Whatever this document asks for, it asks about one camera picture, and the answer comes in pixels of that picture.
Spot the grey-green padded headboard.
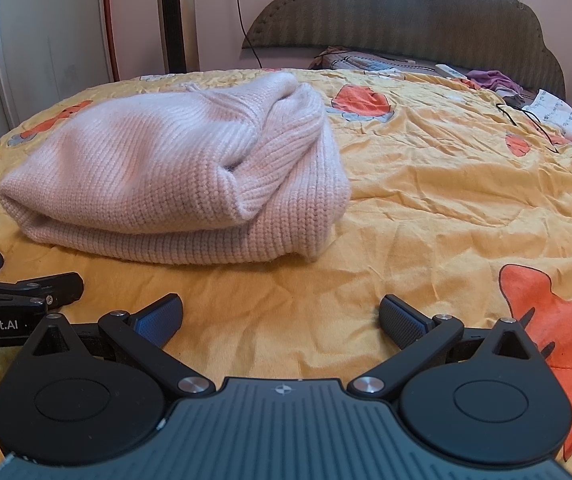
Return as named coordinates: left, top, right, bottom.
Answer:
left=242, top=0, right=566, bottom=98

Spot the white wardrobe with flower stickers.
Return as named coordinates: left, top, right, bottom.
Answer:
left=0, top=0, right=119, bottom=131

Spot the thin black cable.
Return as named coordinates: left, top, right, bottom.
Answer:
left=496, top=102, right=562, bottom=154

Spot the grey patterned folded quilt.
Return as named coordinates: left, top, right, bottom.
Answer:
left=311, top=47, right=446, bottom=77

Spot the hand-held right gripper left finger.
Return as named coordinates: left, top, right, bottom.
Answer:
left=31, top=294, right=217, bottom=403

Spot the gold tower fan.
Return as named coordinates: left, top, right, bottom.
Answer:
left=155, top=0, right=201, bottom=75

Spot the pale pink knit sweater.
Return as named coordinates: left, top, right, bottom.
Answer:
left=0, top=71, right=351, bottom=266

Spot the black power cable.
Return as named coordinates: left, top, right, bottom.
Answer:
left=233, top=0, right=263, bottom=70

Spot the yellow printed blanket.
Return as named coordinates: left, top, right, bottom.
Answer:
left=0, top=67, right=572, bottom=480

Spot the dark grey cloth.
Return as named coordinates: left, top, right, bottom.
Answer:
left=498, top=85, right=539, bottom=110

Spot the purple cloth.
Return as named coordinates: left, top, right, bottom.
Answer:
left=466, top=70, right=521, bottom=93

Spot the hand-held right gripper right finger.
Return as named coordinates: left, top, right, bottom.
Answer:
left=347, top=294, right=536, bottom=403

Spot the white printed cloth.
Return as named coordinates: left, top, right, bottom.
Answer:
left=530, top=89, right=572, bottom=142

